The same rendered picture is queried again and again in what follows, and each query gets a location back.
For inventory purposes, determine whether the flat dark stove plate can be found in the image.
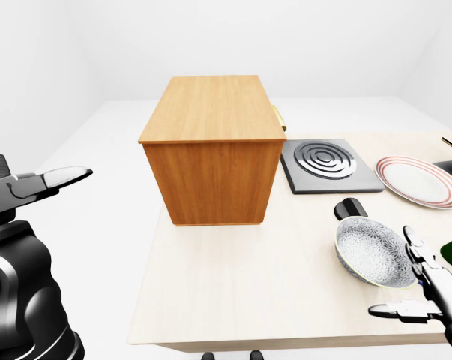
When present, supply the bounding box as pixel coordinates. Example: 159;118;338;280
280;139;385;196

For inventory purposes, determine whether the brass drawer handle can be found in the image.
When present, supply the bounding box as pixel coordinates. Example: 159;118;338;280
272;105;288;133

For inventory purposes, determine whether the patterned grey white bowl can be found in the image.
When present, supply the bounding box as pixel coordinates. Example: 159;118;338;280
334;216;419;291

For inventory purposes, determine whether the white plate with red rings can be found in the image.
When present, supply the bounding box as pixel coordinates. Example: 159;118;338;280
374;155;452;211

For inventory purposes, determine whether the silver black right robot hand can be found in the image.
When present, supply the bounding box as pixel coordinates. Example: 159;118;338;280
367;225;452;328

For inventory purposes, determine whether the wooden cabinet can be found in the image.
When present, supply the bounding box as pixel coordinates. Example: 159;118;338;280
137;74;288;227

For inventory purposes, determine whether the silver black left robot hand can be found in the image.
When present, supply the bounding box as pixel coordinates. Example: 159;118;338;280
0;143;94;223

